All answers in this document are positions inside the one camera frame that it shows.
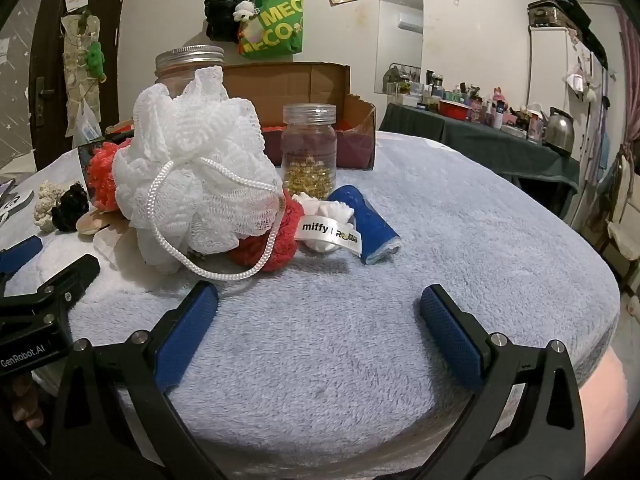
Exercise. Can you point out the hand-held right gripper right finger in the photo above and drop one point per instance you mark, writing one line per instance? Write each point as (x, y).
(450, 335)

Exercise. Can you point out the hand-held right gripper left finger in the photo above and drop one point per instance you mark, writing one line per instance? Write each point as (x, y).
(185, 330)

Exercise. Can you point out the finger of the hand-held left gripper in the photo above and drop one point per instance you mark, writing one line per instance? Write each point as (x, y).
(75, 272)
(20, 252)

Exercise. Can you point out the beige round powder puff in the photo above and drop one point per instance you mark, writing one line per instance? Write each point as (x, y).
(92, 222)

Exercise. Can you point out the cream scrunchie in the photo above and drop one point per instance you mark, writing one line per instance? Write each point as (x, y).
(45, 200)

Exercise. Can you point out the black scrunchie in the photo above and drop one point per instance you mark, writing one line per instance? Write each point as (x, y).
(70, 205)

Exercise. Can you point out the coral red foam net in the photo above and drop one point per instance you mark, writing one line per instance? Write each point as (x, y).
(102, 175)

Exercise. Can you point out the red plush towel with label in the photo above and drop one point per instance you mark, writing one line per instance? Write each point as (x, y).
(260, 250)

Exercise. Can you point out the blue towel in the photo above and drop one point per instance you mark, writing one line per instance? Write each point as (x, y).
(372, 225)

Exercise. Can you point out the white mesh bath pouf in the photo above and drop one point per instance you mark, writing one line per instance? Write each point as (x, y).
(190, 160)

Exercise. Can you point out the white cloth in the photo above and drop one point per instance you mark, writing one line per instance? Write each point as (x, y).
(325, 208)

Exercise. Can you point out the cardboard box red inside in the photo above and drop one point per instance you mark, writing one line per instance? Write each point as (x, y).
(300, 85)

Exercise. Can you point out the person's left hand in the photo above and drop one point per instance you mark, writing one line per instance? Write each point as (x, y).
(25, 405)

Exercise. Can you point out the black and white small case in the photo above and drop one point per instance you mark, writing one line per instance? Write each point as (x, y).
(15, 205)

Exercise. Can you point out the black box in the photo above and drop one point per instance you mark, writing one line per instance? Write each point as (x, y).
(90, 165)

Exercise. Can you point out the clear hanging organizer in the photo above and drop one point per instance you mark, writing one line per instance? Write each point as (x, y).
(75, 95)

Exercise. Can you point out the table with green cloth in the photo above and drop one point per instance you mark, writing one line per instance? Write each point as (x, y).
(475, 145)

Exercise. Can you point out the green cactus plush toy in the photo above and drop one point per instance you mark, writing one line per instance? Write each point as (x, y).
(94, 57)

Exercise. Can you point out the small clear jar gold pins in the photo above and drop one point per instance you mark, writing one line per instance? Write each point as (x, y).
(309, 150)

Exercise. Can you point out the dark wooden door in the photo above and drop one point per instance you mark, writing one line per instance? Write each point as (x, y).
(45, 35)

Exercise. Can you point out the red basin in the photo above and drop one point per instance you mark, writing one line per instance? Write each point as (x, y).
(455, 108)

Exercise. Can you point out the steel kettle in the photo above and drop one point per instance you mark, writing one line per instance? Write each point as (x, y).
(559, 132)

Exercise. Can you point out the row of bottles and jars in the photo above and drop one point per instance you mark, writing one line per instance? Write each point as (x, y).
(480, 105)

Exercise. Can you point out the large glass jar metal lid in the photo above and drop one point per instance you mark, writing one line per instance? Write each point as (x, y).
(187, 57)

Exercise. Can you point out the white cabinet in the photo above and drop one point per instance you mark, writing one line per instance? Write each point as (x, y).
(547, 70)

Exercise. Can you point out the black bag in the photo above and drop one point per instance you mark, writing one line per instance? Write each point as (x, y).
(220, 10)

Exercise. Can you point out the pink curtain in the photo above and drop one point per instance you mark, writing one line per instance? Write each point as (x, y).
(630, 85)

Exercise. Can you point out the green tote bag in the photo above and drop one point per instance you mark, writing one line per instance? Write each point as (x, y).
(280, 30)

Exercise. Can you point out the wall mirror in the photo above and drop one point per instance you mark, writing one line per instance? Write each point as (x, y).
(400, 25)

